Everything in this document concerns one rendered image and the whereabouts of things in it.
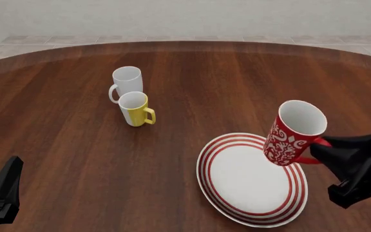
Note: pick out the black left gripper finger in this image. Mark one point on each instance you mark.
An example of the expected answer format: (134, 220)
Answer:
(6, 183)

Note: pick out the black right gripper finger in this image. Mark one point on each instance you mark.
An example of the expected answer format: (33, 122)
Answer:
(340, 162)
(353, 142)

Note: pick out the red mug with white pattern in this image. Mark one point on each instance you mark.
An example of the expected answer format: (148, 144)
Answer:
(282, 145)

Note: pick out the white plate with red rings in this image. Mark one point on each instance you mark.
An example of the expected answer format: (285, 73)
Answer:
(250, 183)

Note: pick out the yellow and white mug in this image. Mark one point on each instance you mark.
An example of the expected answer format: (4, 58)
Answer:
(138, 115)

